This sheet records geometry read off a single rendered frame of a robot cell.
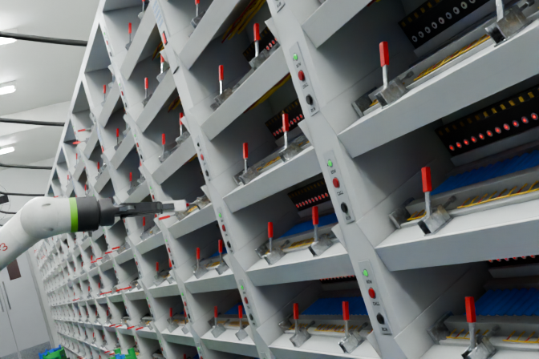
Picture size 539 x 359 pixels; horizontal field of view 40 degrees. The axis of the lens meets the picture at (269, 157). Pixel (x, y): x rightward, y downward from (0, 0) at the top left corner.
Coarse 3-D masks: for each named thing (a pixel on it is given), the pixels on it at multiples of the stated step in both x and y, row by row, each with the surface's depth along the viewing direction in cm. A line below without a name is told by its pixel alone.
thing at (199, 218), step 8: (192, 192) 254; (200, 192) 255; (208, 192) 193; (192, 200) 253; (208, 208) 198; (160, 216) 249; (192, 216) 215; (200, 216) 209; (208, 216) 203; (216, 216) 197; (168, 224) 249; (176, 224) 235; (184, 224) 227; (192, 224) 220; (200, 224) 214; (176, 232) 241; (184, 232) 233
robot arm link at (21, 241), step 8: (16, 216) 202; (8, 224) 201; (16, 224) 200; (0, 232) 200; (8, 232) 199; (16, 232) 199; (24, 232) 200; (0, 240) 198; (8, 240) 198; (16, 240) 199; (24, 240) 200; (32, 240) 202; (0, 248) 197; (8, 248) 198; (16, 248) 200; (24, 248) 201; (0, 256) 198; (8, 256) 199; (16, 256) 201; (0, 264) 198
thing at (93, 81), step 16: (96, 80) 322; (96, 96) 321; (112, 128) 320; (112, 144) 319; (128, 160) 320; (112, 176) 320; (128, 176) 319; (128, 224) 315; (144, 256) 314; (160, 256) 316; (144, 272) 313; (144, 288) 318; (160, 304) 312; (176, 304) 315; (160, 336) 311; (176, 352) 311
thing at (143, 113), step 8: (160, 56) 213; (168, 64) 196; (168, 72) 200; (160, 80) 212; (168, 80) 203; (160, 88) 212; (168, 88) 207; (176, 88) 233; (152, 96) 222; (160, 96) 216; (168, 96) 210; (176, 96) 251; (136, 104) 254; (144, 104) 237; (152, 104) 226; (160, 104) 220; (168, 104) 257; (176, 104) 248; (128, 112) 252; (136, 112) 253; (144, 112) 237; (152, 112) 231; (136, 120) 250; (144, 120) 242; (144, 128) 248
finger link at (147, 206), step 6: (132, 204) 196; (138, 204) 197; (144, 204) 198; (150, 204) 199; (156, 204) 200; (132, 210) 196; (138, 210) 197; (144, 210) 198; (150, 210) 198; (156, 210) 199
